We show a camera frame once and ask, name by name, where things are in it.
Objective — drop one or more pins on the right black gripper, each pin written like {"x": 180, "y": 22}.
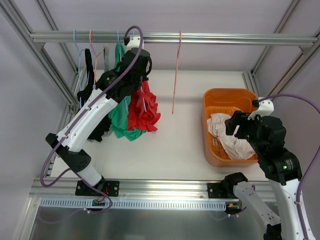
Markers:
{"x": 240, "y": 124}

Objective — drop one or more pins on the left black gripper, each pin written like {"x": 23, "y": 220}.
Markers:
{"x": 136, "y": 77}

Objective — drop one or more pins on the blue hanger of red top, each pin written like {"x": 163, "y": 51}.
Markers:
{"x": 141, "y": 88}

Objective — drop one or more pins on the white tank top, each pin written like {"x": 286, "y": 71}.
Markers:
{"x": 236, "y": 149}

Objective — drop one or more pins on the red tank top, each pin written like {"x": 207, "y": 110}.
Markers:
{"x": 137, "y": 117}

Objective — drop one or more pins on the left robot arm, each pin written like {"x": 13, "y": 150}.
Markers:
{"x": 111, "y": 88}

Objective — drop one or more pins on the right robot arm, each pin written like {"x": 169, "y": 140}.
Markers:
{"x": 266, "y": 135}

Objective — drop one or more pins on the grey tank top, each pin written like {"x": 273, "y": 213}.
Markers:
{"x": 106, "y": 52}

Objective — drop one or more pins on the green tank top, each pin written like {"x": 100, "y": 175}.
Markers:
{"x": 119, "y": 121}

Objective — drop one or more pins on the blue hanger of green top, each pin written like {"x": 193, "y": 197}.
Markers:
{"x": 119, "y": 49}

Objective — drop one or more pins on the blue hanger of black top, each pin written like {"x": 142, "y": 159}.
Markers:
{"x": 79, "y": 70}

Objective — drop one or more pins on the black tank top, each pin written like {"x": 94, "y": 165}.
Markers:
{"x": 83, "y": 96}

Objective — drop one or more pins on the orange plastic basket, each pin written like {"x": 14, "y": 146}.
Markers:
{"x": 225, "y": 101}

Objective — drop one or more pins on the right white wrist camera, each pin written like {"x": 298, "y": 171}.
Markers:
{"x": 262, "y": 108}

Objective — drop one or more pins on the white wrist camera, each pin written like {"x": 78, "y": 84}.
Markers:
{"x": 132, "y": 41}
{"x": 262, "y": 108}

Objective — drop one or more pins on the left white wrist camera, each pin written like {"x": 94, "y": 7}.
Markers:
{"x": 132, "y": 41}

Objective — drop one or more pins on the aluminium hanging rail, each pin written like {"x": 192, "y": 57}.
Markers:
{"x": 86, "y": 36}

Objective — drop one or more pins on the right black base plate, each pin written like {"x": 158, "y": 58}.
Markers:
{"x": 215, "y": 190}

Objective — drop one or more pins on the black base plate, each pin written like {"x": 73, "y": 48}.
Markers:
{"x": 109, "y": 187}
{"x": 215, "y": 190}

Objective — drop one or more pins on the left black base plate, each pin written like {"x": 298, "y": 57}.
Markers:
{"x": 109, "y": 187}

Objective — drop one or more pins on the front aluminium rail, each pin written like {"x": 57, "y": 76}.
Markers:
{"x": 141, "y": 189}

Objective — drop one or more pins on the slotted cable duct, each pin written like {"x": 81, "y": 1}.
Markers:
{"x": 91, "y": 203}

